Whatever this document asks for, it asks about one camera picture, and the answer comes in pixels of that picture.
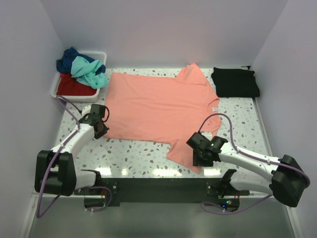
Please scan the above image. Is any folded black t shirt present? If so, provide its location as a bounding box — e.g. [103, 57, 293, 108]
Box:
[211, 67, 260, 98]

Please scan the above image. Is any red t shirt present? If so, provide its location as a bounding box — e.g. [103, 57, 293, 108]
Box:
[56, 73, 97, 96]

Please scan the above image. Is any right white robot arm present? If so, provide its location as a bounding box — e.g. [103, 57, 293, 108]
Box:
[186, 132, 310, 207]

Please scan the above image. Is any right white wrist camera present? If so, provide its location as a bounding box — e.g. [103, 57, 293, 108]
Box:
[202, 131, 213, 140]

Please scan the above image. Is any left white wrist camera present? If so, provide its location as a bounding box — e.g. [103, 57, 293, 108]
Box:
[81, 105, 91, 116]

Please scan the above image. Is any white plastic laundry basket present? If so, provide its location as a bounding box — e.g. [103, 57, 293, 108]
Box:
[50, 50, 107, 103]

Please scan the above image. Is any pink t shirt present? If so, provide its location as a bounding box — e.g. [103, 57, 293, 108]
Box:
[105, 64, 221, 173]

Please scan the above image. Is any navy blue t shirt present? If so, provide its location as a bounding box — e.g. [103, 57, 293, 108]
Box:
[56, 47, 96, 73]

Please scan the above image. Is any purple cable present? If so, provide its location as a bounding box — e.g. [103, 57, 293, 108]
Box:
[36, 96, 112, 219]
[198, 113, 312, 214]

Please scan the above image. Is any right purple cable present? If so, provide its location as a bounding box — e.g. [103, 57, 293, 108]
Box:
[198, 113, 312, 214]

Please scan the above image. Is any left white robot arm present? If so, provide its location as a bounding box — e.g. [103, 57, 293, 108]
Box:
[34, 104, 109, 196]

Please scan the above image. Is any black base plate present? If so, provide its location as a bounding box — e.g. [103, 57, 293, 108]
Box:
[74, 178, 250, 207]

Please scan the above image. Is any teal t shirt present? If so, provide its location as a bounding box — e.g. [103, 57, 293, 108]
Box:
[70, 56, 108, 89]

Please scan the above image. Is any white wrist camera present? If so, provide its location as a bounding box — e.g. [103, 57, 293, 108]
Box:
[81, 105, 91, 116]
[202, 131, 213, 140]

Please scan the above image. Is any aluminium frame rail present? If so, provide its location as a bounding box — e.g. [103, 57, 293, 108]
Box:
[18, 175, 304, 238]

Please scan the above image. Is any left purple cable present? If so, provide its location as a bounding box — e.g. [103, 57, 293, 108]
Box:
[36, 96, 112, 219]

